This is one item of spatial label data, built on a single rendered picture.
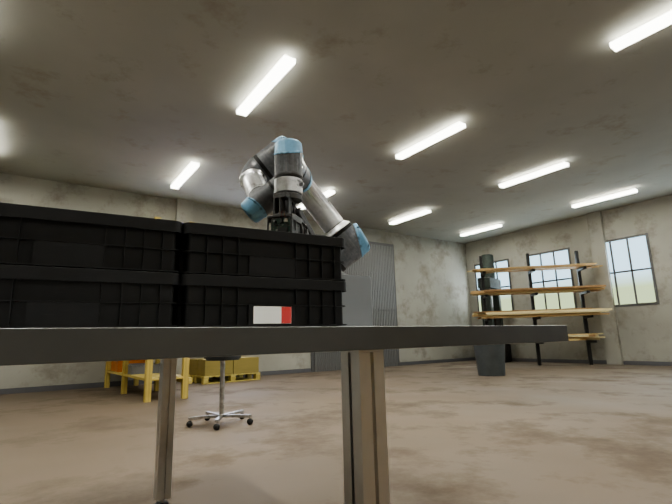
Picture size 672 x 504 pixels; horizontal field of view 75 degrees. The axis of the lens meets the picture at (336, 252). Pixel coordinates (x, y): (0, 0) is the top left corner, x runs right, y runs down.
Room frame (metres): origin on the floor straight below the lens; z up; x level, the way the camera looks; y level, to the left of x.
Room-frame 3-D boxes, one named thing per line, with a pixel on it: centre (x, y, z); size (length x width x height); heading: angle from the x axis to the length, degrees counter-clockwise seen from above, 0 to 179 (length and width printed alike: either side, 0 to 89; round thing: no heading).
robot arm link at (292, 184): (1.10, 0.12, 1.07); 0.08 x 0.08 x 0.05
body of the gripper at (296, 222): (1.10, 0.12, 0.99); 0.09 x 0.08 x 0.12; 160
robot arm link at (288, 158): (1.11, 0.12, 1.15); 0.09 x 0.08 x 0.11; 172
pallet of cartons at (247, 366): (8.11, 2.06, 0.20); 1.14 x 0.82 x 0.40; 125
